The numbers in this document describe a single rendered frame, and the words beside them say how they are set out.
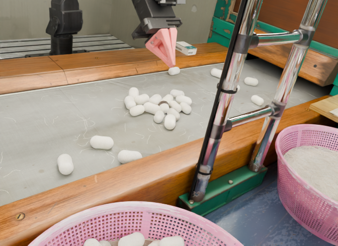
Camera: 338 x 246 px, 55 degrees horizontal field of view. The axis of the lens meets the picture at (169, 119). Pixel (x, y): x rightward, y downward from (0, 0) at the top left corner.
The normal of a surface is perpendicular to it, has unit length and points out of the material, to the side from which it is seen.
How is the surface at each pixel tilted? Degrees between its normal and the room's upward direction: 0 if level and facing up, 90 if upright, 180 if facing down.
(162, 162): 0
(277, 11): 90
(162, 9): 40
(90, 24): 87
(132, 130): 0
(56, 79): 45
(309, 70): 66
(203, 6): 90
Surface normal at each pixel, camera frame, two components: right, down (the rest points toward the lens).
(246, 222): 0.17, -0.86
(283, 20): -0.76, 0.20
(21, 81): 0.56, -0.27
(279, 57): -0.64, -0.16
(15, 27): 0.65, 0.46
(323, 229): -0.62, 0.56
